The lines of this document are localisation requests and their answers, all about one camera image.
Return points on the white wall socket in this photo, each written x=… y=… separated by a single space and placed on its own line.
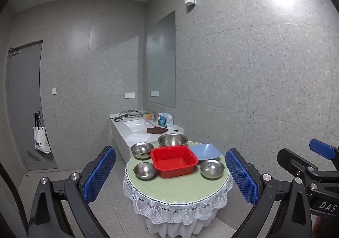
x=129 y=95

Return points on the wall mirror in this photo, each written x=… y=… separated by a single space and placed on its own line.
x=161 y=63

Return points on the white light switch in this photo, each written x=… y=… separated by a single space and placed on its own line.
x=54 y=91

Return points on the small patterned steel bowl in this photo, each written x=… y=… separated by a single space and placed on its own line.
x=141 y=149

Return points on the door closer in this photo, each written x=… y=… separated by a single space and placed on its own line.
x=13 y=51

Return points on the green round table mat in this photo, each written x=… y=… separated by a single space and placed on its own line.
x=180 y=187

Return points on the white plastic bag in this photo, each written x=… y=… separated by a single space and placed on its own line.
x=165 y=120

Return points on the white folded towel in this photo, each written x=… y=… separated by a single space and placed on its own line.
x=137 y=137

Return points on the large steel bowl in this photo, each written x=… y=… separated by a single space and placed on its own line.
x=172 y=140

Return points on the blue square plate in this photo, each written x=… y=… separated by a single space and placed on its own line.
x=206 y=151

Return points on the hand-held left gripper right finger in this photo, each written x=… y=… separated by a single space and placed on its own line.
x=241 y=179

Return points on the red plastic basin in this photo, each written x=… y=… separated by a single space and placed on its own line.
x=173 y=161

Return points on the brown cloth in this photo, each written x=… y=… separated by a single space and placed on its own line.
x=156 y=130

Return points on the white sink counter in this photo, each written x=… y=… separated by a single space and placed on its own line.
x=119 y=137

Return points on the orange box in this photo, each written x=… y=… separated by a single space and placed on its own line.
x=150 y=116

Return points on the grey door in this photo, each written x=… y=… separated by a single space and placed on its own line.
x=23 y=81

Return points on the white tote bag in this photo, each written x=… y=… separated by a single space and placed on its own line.
x=41 y=140

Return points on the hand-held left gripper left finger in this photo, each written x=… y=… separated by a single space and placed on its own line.
x=99 y=174

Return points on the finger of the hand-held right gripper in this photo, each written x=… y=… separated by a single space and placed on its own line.
x=294 y=162
x=323 y=149

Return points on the round table with lace cloth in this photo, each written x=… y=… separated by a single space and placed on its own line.
x=169 y=210

